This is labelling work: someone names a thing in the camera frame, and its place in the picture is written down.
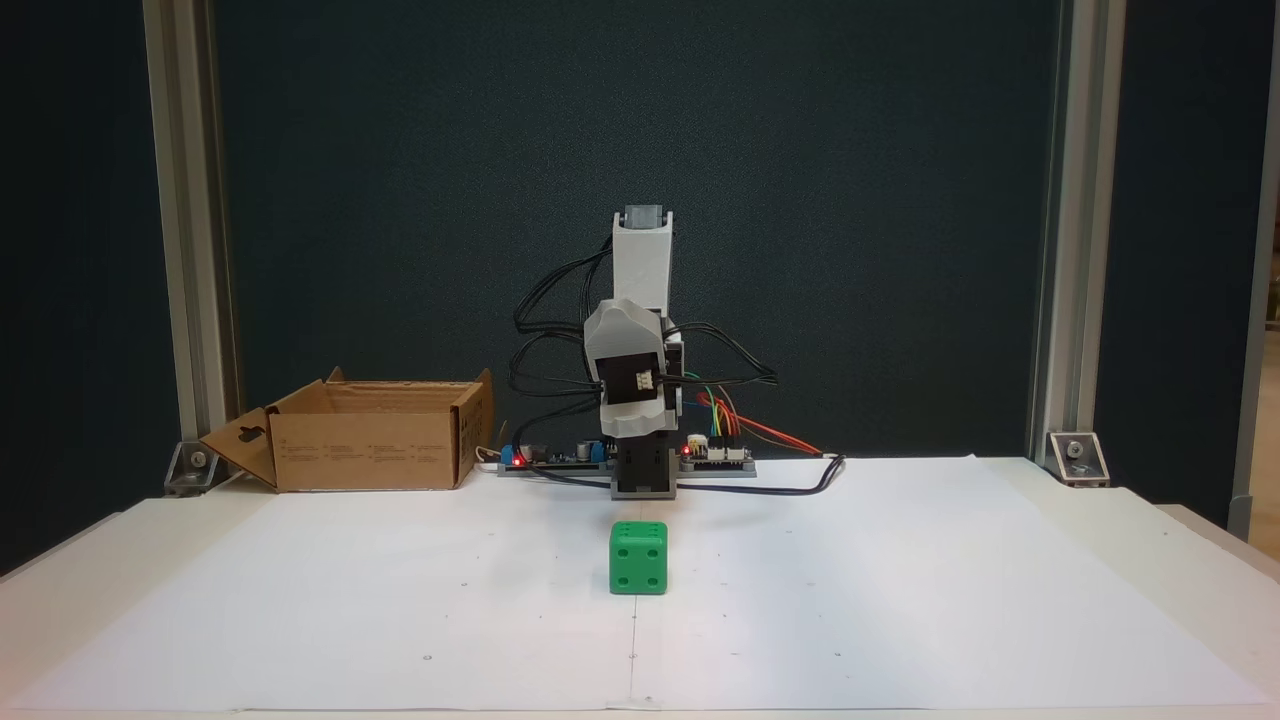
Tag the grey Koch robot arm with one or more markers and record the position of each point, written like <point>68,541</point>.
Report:
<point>645,260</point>

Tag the green dice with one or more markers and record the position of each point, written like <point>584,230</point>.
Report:
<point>638,560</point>

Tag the circuit board with white connectors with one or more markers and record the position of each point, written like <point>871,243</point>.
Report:
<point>720,458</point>

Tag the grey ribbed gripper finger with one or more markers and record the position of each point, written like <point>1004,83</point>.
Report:
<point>625,325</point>

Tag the blue circuit board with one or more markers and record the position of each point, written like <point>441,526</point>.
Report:
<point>560,458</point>

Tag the aluminium frame post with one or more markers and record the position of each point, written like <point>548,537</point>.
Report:
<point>1075,200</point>
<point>185,200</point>

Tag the brown cardboard box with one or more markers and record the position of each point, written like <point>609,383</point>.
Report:
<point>370,455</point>

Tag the metal corner bracket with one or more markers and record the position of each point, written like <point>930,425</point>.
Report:
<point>192,468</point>
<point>1078,458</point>

